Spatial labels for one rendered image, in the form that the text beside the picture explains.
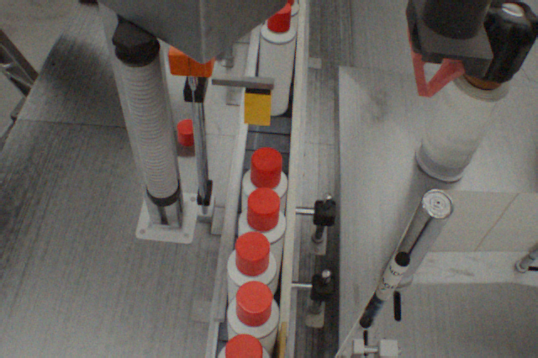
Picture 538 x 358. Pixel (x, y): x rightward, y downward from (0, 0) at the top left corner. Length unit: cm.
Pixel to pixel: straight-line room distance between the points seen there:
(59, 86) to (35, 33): 158
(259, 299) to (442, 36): 29
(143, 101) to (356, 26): 80
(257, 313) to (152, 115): 19
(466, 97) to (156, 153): 43
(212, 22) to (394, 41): 84
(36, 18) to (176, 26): 238
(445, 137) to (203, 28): 51
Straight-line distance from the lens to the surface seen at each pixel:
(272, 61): 79
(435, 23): 50
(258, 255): 50
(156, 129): 45
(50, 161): 93
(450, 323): 74
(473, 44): 50
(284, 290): 67
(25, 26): 269
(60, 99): 103
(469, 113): 74
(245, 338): 46
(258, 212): 52
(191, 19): 34
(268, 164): 55
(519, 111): 103
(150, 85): 41
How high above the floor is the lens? 153
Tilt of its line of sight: 55 degrees down
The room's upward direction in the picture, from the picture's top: 5 degrees clockwise
